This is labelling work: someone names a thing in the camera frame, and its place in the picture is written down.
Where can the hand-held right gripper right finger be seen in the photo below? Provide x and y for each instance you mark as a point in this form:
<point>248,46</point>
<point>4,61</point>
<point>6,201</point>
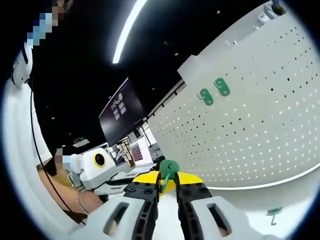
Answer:
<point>215,220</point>

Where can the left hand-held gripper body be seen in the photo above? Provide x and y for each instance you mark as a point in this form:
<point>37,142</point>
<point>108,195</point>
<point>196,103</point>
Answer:
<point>92,170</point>

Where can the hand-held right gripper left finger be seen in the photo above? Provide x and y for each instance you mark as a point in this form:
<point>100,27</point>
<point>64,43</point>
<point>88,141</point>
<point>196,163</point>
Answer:
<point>117,220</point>

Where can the green hook assembly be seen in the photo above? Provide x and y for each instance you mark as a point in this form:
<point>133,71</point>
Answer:
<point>206,98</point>
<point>274,211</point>
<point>168,166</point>
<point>222,87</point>

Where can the white perforated mounting plate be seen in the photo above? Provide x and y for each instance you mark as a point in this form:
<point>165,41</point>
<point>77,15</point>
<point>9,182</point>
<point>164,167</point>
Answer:
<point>250,125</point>

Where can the person's left hand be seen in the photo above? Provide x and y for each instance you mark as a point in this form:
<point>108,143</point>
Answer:
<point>93,201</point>

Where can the person's white shirt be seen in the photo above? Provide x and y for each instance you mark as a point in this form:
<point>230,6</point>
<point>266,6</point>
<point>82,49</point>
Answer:
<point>20,162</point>

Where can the white worn device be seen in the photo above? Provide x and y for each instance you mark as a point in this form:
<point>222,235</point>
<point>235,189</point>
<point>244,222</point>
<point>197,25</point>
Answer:
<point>22,67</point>

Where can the white desk partition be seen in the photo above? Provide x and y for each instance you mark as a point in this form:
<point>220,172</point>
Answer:
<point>187,66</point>

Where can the ceiling light strip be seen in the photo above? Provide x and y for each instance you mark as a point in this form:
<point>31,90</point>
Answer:
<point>127,32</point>

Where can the large dark wall screen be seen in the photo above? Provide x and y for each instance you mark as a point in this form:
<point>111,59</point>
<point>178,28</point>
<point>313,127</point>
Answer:
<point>120,115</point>

